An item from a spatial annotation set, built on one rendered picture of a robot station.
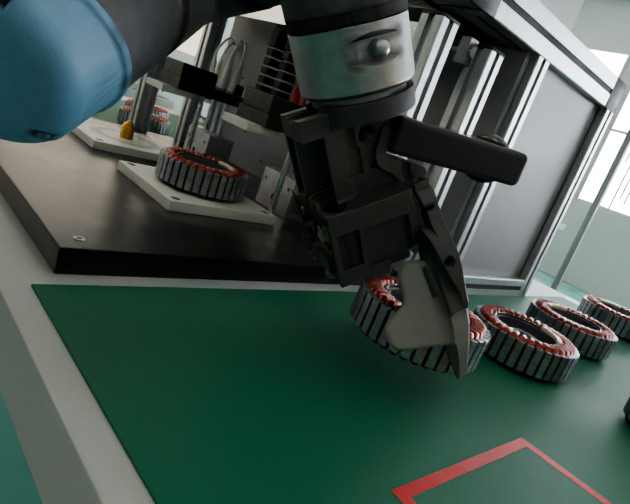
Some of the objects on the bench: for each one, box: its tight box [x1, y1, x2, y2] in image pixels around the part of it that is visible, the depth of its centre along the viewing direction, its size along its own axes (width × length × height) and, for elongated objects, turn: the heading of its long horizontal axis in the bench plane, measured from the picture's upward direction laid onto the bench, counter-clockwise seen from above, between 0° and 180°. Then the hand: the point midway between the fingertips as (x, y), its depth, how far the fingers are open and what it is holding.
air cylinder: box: [255, 166, 304, 221], centre depth 76 cm, size 5×8×6 cm
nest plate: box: [117, 160, 277, 225], centre depth 67 cm, size 15×15×1 cm
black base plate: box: [0, 117, 398, 285], centre depth 76 cm, size 47×64×2 cm
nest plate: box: [72, 121, 167, 162], centre depth 83 cm, size 15×15×1 cm
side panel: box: [453, 54, 613, 296], centre depth 78 cm, size 28×3×32 cm, turn 80°
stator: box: [473, 304, 580, 383], centre depth 56 cm, size 11×11×4 cm
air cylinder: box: [183, 125, 234, 162], centre depth 93 cm, size 5×8×6 cm
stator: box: [155, 147, 249, 202], centre depth 66 cm, size 11×11×4 cm
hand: (420, 326), depth 44 cm, fingers closed on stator, 13 cm apart
